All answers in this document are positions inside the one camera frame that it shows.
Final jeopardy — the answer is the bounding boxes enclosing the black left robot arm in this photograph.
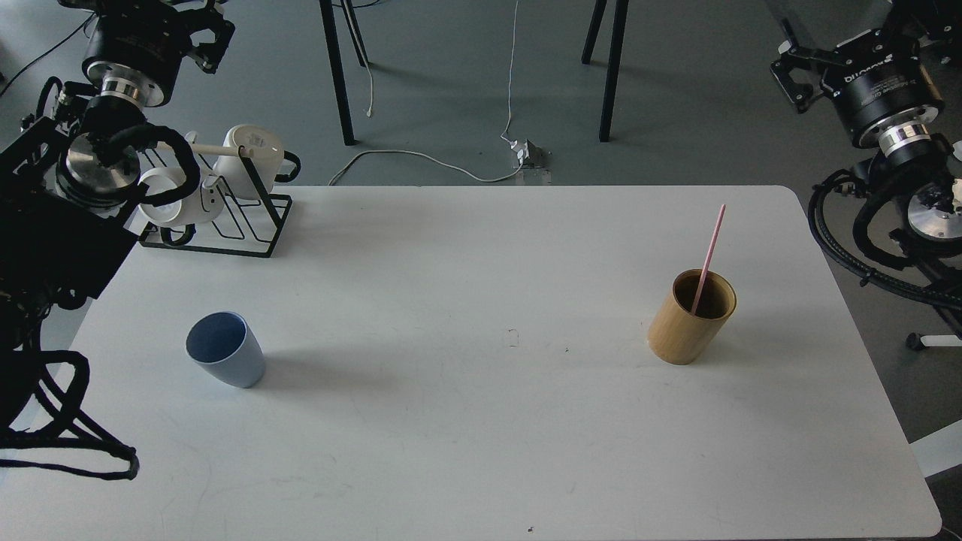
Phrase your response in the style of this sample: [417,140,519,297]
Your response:
[1,1,234,480]

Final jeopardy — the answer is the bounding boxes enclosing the bamboo cylindrical holder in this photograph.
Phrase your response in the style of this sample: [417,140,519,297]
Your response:
[647,268,737,365]

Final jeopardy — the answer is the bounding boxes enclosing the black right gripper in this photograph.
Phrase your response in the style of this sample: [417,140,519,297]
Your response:
[770,1,960,148]

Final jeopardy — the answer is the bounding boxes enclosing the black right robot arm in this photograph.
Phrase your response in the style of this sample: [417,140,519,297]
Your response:
[769,1,961,343]

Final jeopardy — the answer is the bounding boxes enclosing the blue plastic cup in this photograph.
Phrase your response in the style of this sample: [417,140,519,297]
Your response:
[185,311,267,389]

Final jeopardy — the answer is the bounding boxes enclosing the black table leg right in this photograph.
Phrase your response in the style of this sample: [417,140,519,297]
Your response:
[580,1,630,143]

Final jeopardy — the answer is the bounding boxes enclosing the white mug front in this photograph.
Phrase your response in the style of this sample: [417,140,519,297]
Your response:
[140,167,225,228]

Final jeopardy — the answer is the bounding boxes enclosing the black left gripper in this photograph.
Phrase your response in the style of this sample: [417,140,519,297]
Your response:
[59,1,236,107]

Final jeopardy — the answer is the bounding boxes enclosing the white power plug adapter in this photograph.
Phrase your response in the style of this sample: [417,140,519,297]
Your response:
[510,138,549,169]

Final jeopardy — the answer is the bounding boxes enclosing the white floor cable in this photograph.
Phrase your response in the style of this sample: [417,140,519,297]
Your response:
[328,150,525,186]

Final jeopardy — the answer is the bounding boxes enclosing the black table leg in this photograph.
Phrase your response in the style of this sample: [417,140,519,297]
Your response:
[317,1,368,147]
[580,1,630,143]

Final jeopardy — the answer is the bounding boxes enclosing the white stand foot with wheel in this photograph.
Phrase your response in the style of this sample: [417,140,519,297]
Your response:
[905,333,961,352]

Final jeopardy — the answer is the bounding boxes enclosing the black table leg left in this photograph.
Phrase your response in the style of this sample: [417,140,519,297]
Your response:
[317,1,368,147]

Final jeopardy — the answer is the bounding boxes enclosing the black wire mug rack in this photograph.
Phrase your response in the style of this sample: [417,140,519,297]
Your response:
[138,143,292,258]

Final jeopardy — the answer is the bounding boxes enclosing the white hanging cable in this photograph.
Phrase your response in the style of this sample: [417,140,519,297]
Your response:
[501,0,521,145]

